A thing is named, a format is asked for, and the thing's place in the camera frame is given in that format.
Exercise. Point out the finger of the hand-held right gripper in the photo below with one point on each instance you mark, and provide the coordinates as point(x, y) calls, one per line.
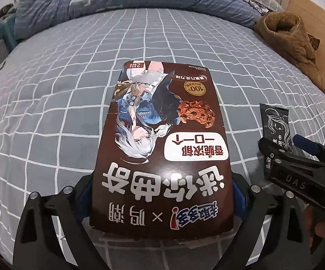
point(270, 150)
point(308, 143)

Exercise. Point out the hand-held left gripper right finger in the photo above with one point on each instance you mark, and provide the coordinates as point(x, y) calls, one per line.
point(239, 199)

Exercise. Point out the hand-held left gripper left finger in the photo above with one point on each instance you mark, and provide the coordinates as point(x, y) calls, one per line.
point(81, 197)

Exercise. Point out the black wipe sachet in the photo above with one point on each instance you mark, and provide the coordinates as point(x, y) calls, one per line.
point(275, 123)

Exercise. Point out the brown cookie box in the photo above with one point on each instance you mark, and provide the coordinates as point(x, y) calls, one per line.
point(157, 146)

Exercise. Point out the grey checked bed sheet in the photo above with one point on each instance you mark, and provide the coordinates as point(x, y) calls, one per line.
point(53, 118)

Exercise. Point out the dark patterned cushion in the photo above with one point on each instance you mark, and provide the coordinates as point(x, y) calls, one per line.
point(314, 42)

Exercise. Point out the brown padded coat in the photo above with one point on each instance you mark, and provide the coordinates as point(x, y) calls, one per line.
point(286, 39)

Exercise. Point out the wooden headboard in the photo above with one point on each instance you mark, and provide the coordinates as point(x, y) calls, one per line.
point(319, 19)

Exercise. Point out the blue striped quilt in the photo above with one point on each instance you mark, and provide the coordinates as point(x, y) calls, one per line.
point(95, 2)

